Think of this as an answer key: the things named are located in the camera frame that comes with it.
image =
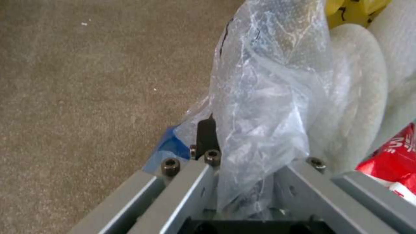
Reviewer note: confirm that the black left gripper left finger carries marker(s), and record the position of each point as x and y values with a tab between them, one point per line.
182	192

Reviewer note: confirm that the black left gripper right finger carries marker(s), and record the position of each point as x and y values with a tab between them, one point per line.
325	195

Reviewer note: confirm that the clear plastic trash bag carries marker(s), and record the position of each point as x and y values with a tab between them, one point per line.
269	102

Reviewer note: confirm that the blue plastic piece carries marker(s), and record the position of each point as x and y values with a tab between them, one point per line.
169	146

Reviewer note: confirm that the red and white snack wrapper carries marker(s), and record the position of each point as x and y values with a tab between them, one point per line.
391	165

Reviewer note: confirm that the white bubble wrap roll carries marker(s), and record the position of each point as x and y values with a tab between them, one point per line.
360	92

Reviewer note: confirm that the yellow crumpled packaging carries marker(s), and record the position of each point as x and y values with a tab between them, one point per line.
352	12

